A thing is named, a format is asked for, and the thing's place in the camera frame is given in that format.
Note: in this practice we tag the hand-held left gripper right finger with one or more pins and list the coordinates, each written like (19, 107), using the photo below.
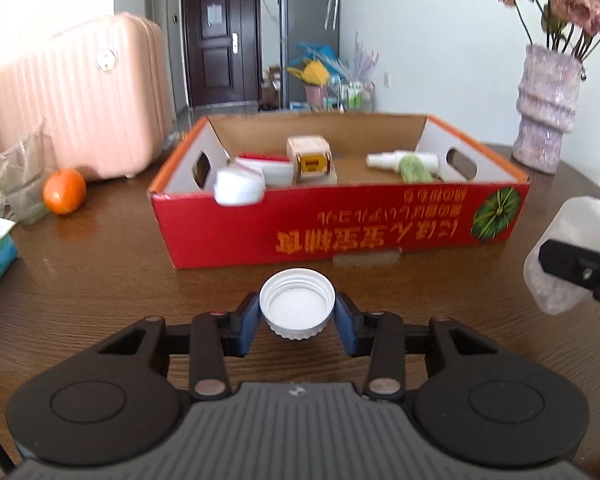
(350, 327)

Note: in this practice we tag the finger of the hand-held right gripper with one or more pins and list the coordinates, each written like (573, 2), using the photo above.
(580, 270)

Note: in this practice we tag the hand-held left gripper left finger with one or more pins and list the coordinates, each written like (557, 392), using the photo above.
(247, 325)

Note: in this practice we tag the translucent plastic jar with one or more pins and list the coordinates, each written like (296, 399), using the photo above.
(575, 225)

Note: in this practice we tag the white ridged screw lid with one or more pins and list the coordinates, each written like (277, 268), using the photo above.
(297, 310)

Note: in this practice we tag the red cardboard box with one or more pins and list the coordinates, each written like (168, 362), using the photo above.
(330, 225)

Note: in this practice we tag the white lint brush red pad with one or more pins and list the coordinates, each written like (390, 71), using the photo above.
(240, 187)

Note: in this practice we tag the white spray bottle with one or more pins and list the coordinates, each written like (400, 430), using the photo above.
(385, 160)

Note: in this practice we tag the small beige plastic box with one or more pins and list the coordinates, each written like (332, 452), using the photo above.
(310, 160)

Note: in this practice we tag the purple ceramic vase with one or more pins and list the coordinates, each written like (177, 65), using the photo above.
(547, 110)

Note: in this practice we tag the orange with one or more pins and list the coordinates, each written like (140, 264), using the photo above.
(64, 192)

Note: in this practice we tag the yellow bag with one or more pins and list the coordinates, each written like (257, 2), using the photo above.
(312, 72)

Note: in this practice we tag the clear glass cup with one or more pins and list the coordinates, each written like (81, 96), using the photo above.
(25, 185)

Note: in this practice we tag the dark brown door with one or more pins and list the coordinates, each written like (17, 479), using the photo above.
(220, 60)

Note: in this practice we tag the dried pink roses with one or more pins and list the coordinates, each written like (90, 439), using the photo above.
(575, 2)

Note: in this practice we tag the pale dried flower bunch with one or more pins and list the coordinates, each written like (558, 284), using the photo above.
(365, 57)

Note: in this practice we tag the blue bag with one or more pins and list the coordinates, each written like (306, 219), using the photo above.
(320, 52)

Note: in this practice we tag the pink suitcase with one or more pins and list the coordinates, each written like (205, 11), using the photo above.
(80, 100)

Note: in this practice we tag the grey refrigerator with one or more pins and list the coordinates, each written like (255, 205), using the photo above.
(300, 25)

